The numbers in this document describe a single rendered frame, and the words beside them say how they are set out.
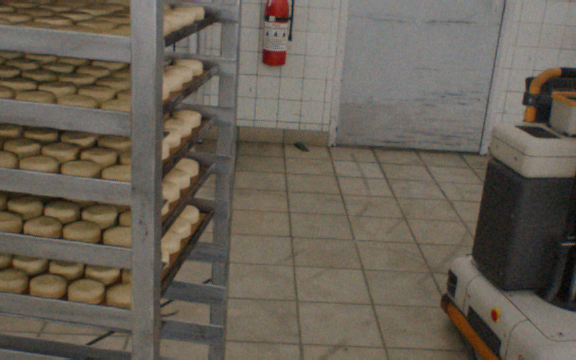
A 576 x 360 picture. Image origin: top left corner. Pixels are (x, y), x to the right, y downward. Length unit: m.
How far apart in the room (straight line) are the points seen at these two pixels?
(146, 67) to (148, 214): 0.18
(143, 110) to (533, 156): 1.65
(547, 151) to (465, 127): 2.64
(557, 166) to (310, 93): 2.58
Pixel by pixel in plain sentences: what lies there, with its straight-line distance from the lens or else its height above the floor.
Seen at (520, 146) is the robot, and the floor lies 0.78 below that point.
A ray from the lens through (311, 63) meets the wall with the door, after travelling 4.63.
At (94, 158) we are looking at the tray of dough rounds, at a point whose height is 1.06.
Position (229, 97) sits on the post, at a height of 1.08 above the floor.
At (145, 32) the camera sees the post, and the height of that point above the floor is 1.26.
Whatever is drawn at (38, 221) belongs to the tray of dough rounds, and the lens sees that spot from 1.04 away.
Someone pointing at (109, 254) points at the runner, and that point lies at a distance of 0.95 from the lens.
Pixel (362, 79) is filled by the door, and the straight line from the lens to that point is 4.71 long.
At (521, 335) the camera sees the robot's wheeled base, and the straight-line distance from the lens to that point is 2.32.
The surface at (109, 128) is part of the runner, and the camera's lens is 0.89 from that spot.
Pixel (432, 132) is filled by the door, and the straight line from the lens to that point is 4.89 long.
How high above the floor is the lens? 1.38
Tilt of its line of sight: 20 degrees down
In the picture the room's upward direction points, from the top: 4 degrees clockwise
